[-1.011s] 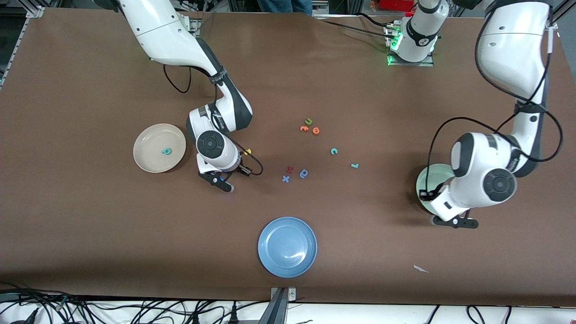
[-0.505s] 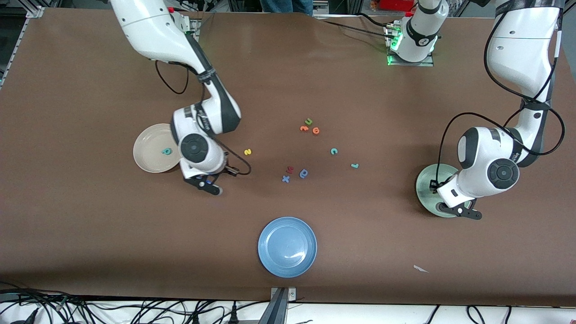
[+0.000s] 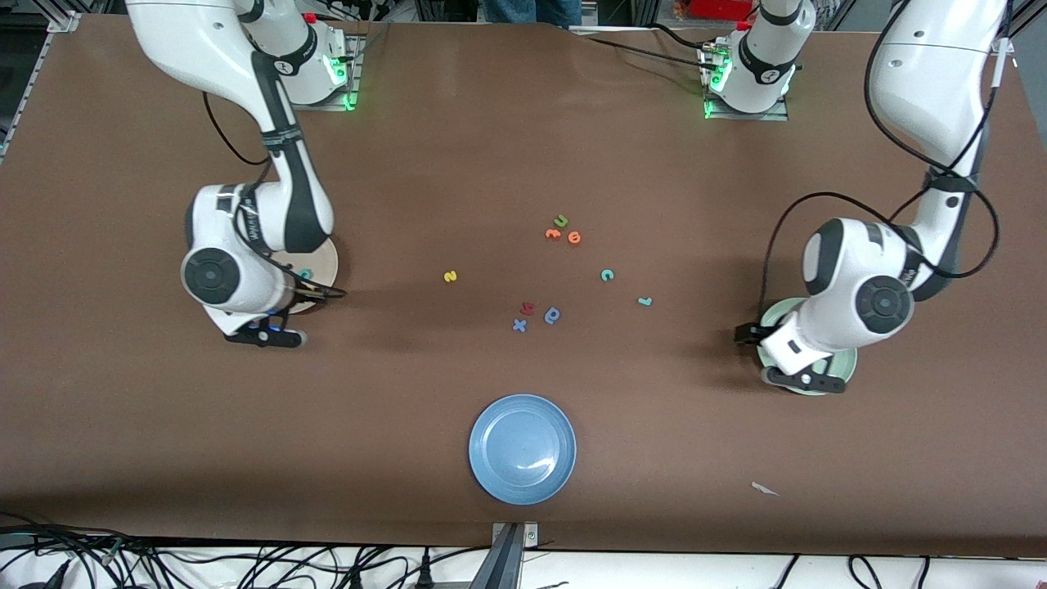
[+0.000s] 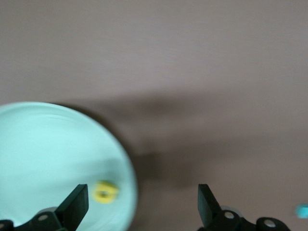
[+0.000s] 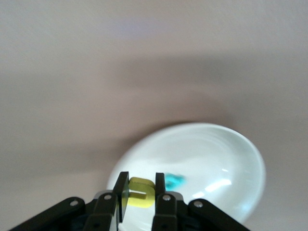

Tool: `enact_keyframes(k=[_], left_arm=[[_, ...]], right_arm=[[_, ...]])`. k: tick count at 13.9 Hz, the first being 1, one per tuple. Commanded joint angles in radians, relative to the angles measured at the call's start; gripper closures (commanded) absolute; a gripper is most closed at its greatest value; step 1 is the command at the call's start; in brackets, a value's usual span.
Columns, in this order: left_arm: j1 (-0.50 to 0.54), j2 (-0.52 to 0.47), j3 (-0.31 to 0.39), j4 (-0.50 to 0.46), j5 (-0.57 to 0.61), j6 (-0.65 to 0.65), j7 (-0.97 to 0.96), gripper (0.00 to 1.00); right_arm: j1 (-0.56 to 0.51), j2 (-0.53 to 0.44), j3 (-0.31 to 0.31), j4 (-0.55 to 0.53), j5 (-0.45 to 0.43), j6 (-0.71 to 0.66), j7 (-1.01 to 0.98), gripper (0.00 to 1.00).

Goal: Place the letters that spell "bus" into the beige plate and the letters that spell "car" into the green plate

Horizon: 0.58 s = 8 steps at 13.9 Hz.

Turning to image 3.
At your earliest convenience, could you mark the beige brown plate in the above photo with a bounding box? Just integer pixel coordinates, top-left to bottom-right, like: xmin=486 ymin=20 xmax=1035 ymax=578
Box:
xmin=268 ymin=236 xmax=339 ymax=316

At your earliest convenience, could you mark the pale green plate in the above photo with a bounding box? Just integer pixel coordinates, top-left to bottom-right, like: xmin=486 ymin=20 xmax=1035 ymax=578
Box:
xmin=755 ymin=297 xmax=859 ymax=398

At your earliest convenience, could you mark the brown table cover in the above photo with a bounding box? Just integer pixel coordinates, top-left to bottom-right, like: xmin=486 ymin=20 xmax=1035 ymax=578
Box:
xmin=0 ymin=15 xmax=1047 ymax=559

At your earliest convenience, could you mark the blue plate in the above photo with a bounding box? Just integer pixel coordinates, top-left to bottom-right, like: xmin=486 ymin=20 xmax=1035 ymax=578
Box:
xmin=468 ymin=393 xmax=577 ymax=506

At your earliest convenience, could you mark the red box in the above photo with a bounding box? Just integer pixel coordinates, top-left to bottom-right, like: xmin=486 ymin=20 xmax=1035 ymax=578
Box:
xmin=687 ymin=0 xmax=758 ymax=22

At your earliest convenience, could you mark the person in blue jeans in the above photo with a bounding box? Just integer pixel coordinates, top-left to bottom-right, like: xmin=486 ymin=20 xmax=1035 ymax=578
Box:
xmin=482 ymin=0 xmax=584 ymax=28

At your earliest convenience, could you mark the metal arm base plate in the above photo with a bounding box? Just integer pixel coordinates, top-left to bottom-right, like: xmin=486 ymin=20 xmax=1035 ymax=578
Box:
xmin=702 ymin=41 xmax=792 ymax=123
xmin=272 ymin=33 xmax=363 ymax=112

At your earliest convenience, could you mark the metal table bracket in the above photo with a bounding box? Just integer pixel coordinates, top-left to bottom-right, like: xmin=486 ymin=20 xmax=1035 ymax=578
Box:
xmin=470 ymin=521 xmax=541 ymax=589

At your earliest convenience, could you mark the aluminium frame profile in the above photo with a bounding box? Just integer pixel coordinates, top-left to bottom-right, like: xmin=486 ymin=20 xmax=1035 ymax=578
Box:
xmin=994 ymin=0 xmax=1047 ymax=70
xmin=0 ymin=8 xmax=83 ymax=164

